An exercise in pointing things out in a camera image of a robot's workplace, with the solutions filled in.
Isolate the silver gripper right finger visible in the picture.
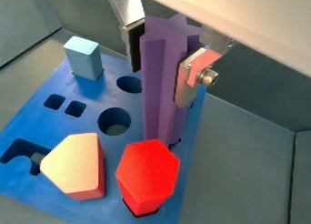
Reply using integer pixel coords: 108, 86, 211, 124
173, 25, 236, 108

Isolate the small light blue rectangular block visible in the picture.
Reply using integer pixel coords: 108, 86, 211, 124
62, 36, 102, 81

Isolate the purple star-shaped peg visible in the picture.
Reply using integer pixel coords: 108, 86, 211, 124
140, 14, 201, 146

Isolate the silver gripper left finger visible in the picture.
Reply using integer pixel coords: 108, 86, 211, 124
108, 0, 144, 72

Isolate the tall red hexagonal peg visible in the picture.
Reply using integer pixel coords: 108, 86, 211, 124
114, 139, 180, 217

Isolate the blue shape-sorting board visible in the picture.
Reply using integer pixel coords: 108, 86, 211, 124
0, 55, 205, 224

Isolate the short red pentagonal peg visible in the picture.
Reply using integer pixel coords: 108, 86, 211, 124
40, 133, 104, 200

